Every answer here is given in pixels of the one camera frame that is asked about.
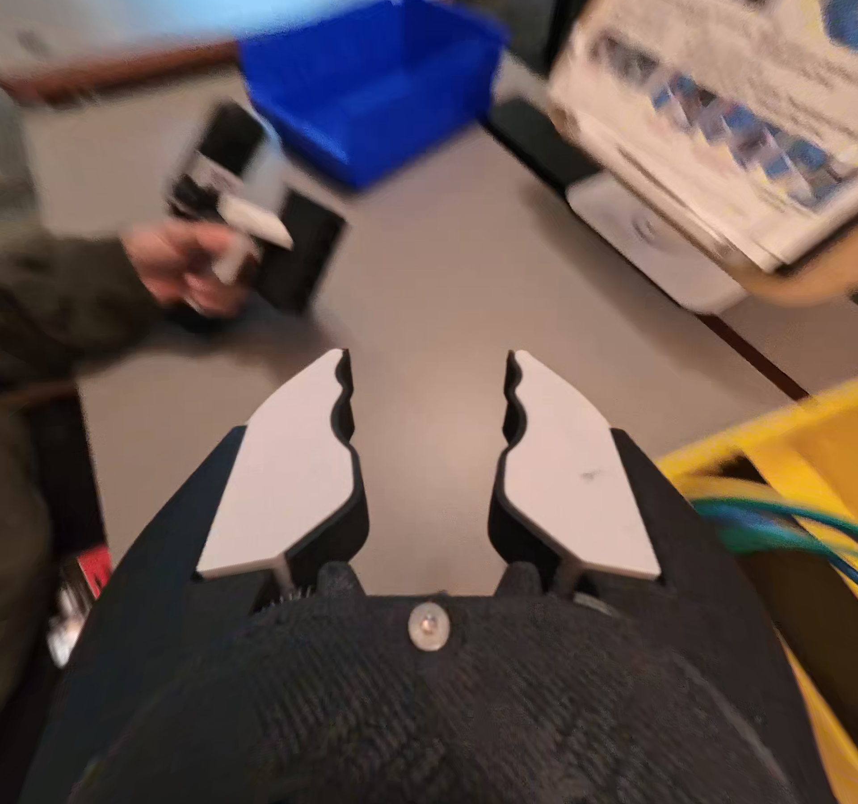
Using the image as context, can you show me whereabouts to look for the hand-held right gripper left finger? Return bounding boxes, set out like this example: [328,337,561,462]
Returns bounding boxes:
[196,348,371,582]

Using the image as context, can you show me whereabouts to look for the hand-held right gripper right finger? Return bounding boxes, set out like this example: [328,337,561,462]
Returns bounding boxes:
[488,350,663,595]

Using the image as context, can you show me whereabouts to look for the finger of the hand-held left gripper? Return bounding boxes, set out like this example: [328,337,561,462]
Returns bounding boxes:
[213,196,294,284]

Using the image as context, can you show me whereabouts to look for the black network switch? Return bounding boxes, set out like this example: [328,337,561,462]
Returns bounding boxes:
[258,191,347,314]

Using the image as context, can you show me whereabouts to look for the yellow ethernet cable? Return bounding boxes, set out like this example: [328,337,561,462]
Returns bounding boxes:
[677,476,858,532]

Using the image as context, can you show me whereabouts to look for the green ethernet cable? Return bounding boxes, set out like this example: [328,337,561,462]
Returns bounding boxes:
[690,496,858,556]

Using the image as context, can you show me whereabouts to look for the blue ethernet cable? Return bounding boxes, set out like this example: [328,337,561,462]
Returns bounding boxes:
[697,506,858,584]

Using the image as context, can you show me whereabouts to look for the yellow plastic bin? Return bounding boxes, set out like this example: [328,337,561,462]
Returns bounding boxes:
[653,382,858,804]

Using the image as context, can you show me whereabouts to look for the person's left forearm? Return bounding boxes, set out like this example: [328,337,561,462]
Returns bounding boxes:
[0,214,158,383]

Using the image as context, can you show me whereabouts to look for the person's left hand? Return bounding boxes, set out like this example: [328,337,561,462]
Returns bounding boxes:
[122,221,260,319]

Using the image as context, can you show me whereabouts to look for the blue plastic bin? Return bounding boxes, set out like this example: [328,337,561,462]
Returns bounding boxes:
[238,0,507,190]

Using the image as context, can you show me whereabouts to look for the red white packet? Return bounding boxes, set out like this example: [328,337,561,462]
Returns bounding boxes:
[48,546,113,667]

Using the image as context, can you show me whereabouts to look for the person's olive jacket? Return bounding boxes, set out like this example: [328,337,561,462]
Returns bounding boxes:
[0,90,88,698]

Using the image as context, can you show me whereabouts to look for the instruction poster board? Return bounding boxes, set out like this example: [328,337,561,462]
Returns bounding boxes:
[546,0,858,309]

